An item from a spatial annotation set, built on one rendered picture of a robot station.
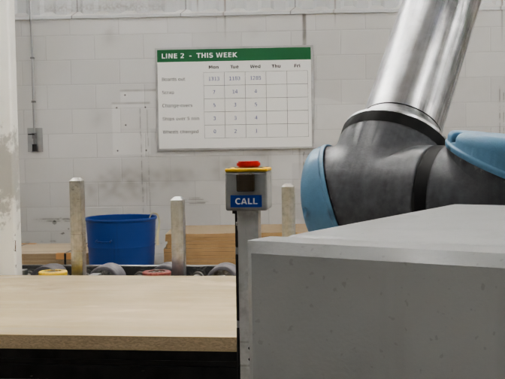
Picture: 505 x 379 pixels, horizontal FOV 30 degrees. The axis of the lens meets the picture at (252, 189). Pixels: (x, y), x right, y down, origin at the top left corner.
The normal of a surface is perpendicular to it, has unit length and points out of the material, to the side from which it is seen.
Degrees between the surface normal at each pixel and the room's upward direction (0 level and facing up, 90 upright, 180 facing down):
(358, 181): 68
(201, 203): 90
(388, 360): 90
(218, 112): 90
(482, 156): 87
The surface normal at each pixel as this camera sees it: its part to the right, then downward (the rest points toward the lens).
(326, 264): -0.53, 0.05
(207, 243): -0.02, 0.05
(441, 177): -0.50, -0.43
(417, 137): 0.33, -0.37
